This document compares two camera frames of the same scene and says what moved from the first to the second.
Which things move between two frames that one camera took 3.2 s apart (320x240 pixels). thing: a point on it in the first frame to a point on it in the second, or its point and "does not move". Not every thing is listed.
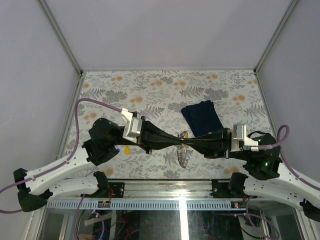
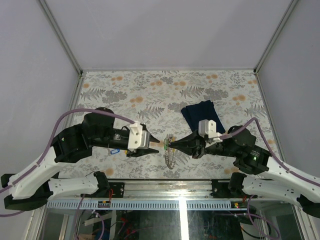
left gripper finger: [154, 143] to [141, 151]
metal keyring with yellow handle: [183, 149] to [169, 152]
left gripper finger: [151, 129] to [151, 139]
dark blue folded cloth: [203, 118] does not move
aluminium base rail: [161, 190] does not move
